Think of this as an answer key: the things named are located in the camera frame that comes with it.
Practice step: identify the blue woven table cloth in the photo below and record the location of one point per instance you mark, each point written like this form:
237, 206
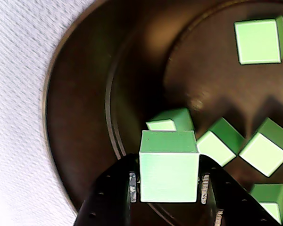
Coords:
14, 94

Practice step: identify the green cube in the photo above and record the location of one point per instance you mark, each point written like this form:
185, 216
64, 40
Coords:
169, 174
264, 155
179, 118
271, 195
214, 150
258, 42

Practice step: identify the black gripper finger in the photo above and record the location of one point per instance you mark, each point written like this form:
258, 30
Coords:
231, 202
108, 193

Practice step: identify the black metal bucket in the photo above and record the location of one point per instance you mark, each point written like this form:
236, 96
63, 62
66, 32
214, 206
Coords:
136, 58

